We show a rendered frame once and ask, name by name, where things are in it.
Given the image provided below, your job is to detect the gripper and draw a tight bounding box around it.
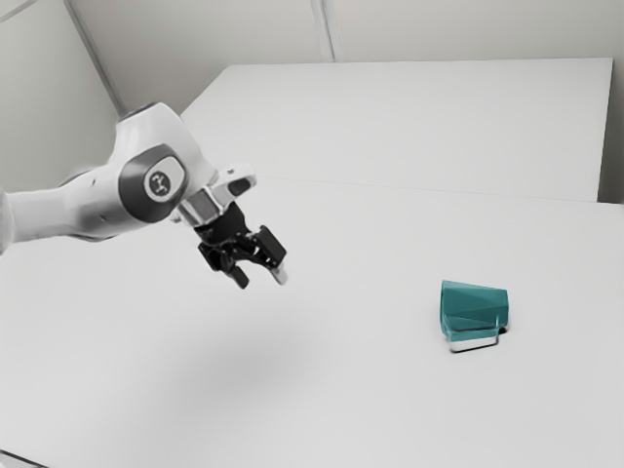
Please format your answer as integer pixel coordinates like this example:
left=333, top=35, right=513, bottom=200
left=192, top=202, right=292, bottom=290

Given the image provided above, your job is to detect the teal faceted mug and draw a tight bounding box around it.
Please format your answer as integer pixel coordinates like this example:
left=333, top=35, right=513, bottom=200
left=439, top=279, right=510, bottom=354

